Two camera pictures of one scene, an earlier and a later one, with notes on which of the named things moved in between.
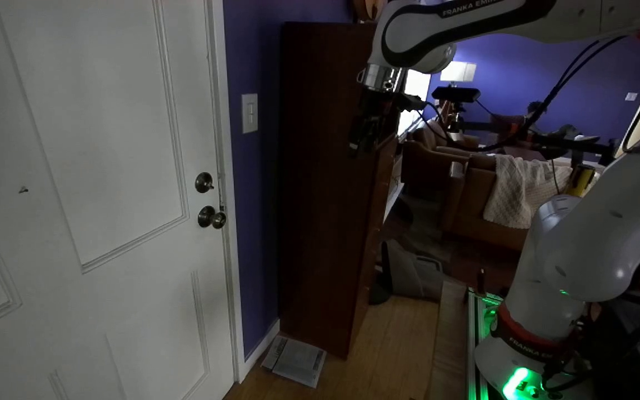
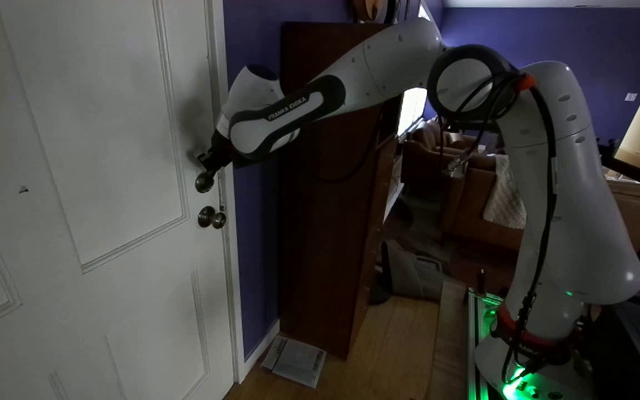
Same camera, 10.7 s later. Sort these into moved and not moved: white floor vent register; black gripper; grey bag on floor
Moved: black gripper
Not moved: white floor vent register; grey bag on floor
